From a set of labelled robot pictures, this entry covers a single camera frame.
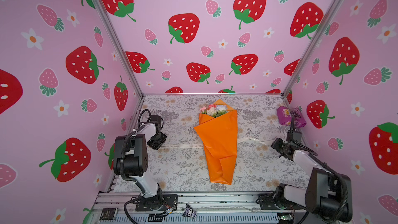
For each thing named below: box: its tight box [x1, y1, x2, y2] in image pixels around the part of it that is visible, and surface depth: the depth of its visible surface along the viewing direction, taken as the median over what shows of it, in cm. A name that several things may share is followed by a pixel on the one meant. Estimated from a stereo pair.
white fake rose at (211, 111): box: [206, 106, 217, 117], surface depth 106 cm
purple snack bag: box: [276, 105, 307, 128], surface depth 103 cm
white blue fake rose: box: [215, 104, 228, 112], surface depth 105 cm
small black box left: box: [99, 207, 118, 221], surface depth 71 cm
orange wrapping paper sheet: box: [193, 99, 238, 186], surface depth 94 cm
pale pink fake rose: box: [200, 106, 208, 115], surface depth 108 cm
